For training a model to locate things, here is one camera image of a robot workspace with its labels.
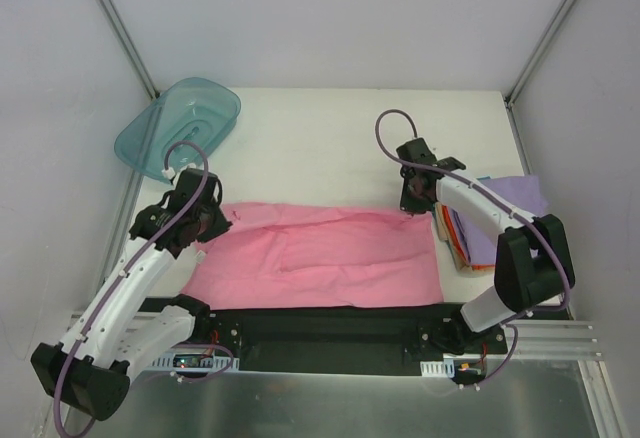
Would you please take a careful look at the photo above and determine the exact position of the pink t shirt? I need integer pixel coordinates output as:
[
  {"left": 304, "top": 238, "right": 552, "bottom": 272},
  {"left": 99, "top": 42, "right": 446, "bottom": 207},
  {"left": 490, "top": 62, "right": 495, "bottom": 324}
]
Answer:
[{"left": 182, "top": 202, "right": 443, "bottom": 310}]

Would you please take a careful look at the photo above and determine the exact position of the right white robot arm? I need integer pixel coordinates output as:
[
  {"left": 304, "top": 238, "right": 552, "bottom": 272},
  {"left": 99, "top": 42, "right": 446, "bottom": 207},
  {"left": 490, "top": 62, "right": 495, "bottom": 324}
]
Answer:
[{"left": 396, "top": 138, "right": 575, "bottom": 353}]

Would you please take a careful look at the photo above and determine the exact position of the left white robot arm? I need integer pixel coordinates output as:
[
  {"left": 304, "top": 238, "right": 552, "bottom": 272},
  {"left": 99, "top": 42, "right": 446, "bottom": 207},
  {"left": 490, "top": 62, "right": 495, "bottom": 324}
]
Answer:
[{"left": 30, "top": 168, "right": 231, "bottom": 421}]

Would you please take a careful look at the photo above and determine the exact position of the purple folded t shirt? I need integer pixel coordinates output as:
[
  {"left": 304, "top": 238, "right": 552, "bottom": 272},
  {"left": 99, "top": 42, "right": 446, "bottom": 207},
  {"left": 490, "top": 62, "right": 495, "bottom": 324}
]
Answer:
[{"left": 452, "top": 174, "right": 549, "bottom": 267}]

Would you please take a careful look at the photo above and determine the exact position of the teal plastic tub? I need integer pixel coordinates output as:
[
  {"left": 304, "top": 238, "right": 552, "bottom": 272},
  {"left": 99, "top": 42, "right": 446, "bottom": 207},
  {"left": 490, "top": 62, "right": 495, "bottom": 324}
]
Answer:
[{"left": 114, "top": 77, "right": 241, "bottom": 183}]

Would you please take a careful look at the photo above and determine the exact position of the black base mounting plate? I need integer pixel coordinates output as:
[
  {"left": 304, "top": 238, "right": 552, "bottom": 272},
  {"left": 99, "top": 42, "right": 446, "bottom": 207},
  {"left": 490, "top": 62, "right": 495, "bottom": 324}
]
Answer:
[{"left": 149, "top": 295, "right": 571, "bottom": 377}]

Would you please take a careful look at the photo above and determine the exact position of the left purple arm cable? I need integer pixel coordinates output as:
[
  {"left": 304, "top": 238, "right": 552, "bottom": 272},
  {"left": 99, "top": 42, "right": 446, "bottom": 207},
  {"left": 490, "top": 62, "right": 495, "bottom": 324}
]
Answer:
[{"left": 52, "top": 140, "right": 210, "bottom": 438}]

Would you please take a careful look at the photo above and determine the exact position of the left white cable duct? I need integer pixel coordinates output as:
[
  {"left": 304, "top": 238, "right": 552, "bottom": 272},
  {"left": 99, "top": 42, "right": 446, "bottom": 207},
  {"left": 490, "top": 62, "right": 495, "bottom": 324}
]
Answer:
[{"left": 146, "top": 352, "right": 240, "bottom": 373}]

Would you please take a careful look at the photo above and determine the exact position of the white cable duct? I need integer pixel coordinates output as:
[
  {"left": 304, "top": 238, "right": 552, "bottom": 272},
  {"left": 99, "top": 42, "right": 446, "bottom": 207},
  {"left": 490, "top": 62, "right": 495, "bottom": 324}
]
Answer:
[
  {"left": 146, "top": 352, "right": 240, "bottom": 373},
  {"left": 420, "top": 359, "right": 455, "bottom": 379}
]

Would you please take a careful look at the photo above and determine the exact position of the right white cable duct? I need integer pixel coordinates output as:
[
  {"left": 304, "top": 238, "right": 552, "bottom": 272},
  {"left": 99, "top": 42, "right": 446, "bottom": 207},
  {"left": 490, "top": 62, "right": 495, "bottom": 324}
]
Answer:
[{"left": 420, "top": 359, "right": 455, "bottom": 379}]

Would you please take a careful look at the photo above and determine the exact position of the front aluminium frame rail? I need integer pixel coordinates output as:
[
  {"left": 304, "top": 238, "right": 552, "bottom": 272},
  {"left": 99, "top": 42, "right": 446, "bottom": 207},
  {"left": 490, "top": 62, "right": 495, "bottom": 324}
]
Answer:
[{"left": 63, "top": 309, "right": 601, "bottom": 359}]

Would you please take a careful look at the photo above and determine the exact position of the right aluminium frame post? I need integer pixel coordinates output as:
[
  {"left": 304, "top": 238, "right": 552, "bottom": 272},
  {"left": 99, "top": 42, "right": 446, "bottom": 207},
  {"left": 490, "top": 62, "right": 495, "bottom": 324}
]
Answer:
[{"left": 504, "top": 0, "right": 579, "bottom": 110}]

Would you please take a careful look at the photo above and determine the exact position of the aluminium frame post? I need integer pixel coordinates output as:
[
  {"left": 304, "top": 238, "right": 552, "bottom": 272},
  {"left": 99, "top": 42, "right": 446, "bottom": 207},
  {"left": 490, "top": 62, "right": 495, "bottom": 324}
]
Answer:
[
  {"left": 96, "top": 0, "right": 160, "bottom": 100},
  {"left": 504, "top": 0, "right": 579, "bottom": 110}
]

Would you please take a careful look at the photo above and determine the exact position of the left aluminium frame post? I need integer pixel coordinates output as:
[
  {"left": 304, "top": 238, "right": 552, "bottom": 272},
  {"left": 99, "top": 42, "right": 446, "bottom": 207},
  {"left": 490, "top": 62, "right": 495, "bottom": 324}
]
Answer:
[{"left": 96, "top": 0, "right": 160, "bottom": 100}]

